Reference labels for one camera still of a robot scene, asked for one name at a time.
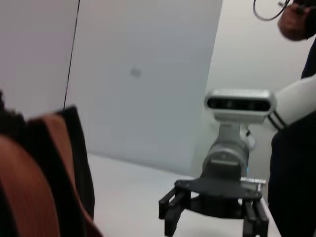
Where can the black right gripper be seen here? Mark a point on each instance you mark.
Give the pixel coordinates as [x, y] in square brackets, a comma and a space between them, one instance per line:
[217, 197]

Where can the white sleeved person forearm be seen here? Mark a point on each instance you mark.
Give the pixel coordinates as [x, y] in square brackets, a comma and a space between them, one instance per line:
[296, 98]

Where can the person hand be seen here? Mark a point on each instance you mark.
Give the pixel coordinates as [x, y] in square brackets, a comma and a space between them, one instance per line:
[293, 24]

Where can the person in black clothing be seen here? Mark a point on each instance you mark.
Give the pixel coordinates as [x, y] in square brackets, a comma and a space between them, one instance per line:
[296, 172]

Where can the silver head camera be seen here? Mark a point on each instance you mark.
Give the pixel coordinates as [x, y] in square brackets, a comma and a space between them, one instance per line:
[237, 95]

